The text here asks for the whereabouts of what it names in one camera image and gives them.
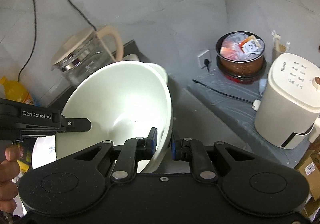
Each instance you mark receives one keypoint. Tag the orange juice bottle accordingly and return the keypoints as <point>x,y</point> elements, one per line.
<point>16,91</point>

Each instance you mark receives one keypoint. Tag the left hand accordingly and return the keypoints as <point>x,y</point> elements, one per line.
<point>9,170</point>

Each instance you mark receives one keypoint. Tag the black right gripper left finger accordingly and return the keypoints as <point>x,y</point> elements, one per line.
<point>130,153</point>

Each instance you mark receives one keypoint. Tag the white wall socket low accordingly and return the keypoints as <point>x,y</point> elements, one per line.
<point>205,60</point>

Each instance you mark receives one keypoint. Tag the white bakery plate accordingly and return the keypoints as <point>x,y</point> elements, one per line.
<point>43,152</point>

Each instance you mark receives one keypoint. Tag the large white bowl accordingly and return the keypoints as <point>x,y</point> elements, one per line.
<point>123,100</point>

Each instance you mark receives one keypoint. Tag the glass kettle with beige lid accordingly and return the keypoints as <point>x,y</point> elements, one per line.
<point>86,52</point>

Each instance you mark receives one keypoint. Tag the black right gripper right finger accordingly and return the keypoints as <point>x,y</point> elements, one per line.
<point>193,152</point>

